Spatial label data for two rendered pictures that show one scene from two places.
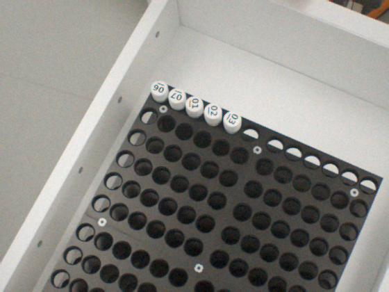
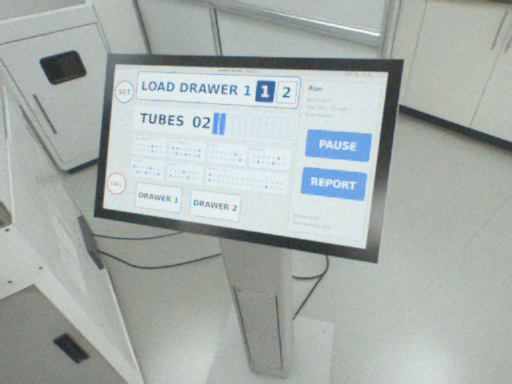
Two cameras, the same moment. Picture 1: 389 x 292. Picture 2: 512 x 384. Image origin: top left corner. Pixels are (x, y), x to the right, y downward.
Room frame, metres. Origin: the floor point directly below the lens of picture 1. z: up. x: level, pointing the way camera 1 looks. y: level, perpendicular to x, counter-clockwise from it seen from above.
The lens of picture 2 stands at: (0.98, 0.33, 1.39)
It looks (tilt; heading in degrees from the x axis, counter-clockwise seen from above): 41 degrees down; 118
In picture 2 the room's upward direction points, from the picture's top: 6 degrees counter-clockwise
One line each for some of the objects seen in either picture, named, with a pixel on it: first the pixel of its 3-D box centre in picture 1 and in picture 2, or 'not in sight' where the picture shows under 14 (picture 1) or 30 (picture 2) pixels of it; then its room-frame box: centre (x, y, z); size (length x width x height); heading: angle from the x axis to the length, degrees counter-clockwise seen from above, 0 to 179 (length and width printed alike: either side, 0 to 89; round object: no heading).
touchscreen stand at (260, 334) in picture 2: not in sight; (258, 309); (0.72, 0.75, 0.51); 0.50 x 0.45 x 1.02; 99
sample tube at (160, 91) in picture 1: (162, 101); not in sight; (0.24, 0.02, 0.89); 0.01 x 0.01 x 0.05
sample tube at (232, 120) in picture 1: (232, 131); not in sight; (0.21, -0.03, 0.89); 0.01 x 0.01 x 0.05
